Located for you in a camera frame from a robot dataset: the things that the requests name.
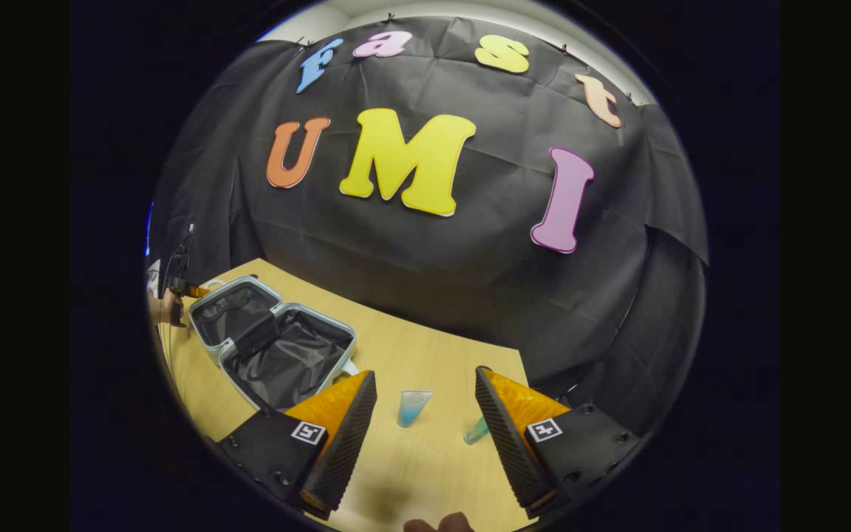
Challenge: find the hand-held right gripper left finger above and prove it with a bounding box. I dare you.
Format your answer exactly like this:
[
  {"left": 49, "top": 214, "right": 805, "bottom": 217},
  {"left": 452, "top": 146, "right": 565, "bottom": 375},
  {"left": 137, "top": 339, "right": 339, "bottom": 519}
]
[{"left": 217, "top": 369, "right": 379, "bottom": 522}]

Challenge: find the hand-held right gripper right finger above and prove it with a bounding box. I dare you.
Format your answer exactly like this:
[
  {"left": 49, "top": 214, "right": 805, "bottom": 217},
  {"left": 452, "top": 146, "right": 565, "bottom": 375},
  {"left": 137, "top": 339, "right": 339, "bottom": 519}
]
[{"left": 474, "top": 365, "right": 642, "bottom": 519}]

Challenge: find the light blue skincare tube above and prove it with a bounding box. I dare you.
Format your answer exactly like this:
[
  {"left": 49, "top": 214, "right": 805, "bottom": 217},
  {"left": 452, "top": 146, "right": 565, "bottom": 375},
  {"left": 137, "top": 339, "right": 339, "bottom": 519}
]
[{"left": 397, "top": 389, "right": 435, "bottom": 429}]

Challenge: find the light blue suitcase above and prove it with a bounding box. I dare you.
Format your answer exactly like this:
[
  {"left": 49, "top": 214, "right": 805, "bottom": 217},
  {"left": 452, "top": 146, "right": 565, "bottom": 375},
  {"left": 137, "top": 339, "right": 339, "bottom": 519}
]
[{"left": 188, "top": 274, "right": 361, "bottom": 415}]

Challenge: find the black backdrop cloth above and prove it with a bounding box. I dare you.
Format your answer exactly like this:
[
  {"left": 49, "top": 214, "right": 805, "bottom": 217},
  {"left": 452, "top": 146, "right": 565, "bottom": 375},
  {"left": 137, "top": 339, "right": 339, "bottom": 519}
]
[{"left": 146, "top": 16, "right": 710, "bottom": 437}]

